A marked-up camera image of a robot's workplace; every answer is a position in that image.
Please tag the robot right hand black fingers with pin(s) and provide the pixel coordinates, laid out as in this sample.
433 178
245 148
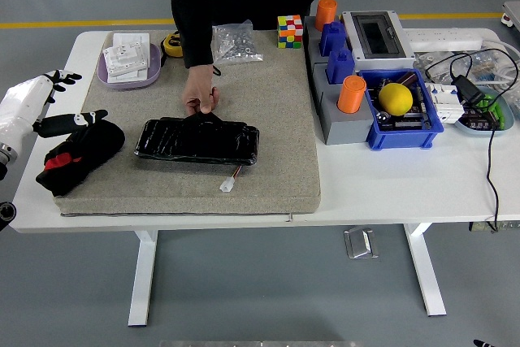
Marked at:
482 343

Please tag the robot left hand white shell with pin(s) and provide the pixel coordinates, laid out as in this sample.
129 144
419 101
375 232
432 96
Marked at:
20 103

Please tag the person's right hand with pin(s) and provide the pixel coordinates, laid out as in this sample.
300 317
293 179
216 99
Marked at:
199 87

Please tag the black rag with red patch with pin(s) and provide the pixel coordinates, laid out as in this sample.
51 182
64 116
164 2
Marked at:
95 148

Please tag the person's right forearm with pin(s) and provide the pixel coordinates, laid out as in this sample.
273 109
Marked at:
197 46

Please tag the purple tray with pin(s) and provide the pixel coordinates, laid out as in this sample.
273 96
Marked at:
153 75

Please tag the yellow tape measure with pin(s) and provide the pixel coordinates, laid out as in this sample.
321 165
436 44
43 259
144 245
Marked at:
172 44

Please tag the clear bag of screws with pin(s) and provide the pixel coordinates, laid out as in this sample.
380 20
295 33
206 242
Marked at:
235 46

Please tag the white table leg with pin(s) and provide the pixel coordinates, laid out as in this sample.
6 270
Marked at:
426 274
142 278

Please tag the grey-brown mat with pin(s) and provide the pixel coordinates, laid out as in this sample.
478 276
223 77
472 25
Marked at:
276 140

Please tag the multicolour puzzle cube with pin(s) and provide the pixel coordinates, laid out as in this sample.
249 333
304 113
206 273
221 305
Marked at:
290 32

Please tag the blue block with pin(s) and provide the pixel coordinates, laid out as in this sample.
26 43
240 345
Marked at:
331 40
340 66

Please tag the orange cylinder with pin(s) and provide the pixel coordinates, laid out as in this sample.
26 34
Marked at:
326 14
350 95

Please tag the grey peg holder block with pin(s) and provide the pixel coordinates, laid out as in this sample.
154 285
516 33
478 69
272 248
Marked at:
345 127

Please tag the metal floor plate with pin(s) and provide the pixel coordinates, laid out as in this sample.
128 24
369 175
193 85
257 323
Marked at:
360 243

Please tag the shiny metal ball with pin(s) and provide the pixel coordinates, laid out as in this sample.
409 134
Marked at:
382 118

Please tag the white electrical box dark window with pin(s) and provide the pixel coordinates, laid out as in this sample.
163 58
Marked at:
378 34

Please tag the yellow ball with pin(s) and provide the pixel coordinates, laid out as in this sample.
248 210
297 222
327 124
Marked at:
396 99

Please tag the brown capacitor cylinder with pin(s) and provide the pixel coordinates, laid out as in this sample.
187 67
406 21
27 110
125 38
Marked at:
407 78

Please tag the blue plastic bin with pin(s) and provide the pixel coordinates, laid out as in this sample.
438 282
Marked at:
402 137

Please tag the dark circuit board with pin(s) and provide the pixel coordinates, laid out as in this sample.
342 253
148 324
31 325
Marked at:
410 122

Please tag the dark circuit module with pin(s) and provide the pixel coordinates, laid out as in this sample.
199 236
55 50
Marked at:
479 122

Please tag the light blue dish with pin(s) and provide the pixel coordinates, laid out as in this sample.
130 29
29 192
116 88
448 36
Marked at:
506 119

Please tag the white circuit breaker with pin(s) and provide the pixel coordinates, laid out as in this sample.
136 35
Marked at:
445 108

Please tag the green plastic parts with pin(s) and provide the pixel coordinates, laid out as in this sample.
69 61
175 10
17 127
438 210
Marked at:
489 102

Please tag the clear bag of white parts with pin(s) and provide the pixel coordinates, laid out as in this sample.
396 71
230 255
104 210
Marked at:
440 63

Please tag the white power strip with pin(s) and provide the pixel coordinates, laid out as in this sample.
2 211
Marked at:
447 38

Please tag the black power adapter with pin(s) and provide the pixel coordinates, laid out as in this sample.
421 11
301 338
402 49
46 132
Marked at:
468 90

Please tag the clear bag of blue parts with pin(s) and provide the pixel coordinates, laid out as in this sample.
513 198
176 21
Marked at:
485 66

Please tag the grey metal cart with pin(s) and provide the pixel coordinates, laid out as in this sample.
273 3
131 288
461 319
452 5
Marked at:
512 11

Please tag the white wall switch panel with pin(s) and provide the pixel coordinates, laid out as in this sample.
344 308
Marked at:
130 38
130 76
124 58

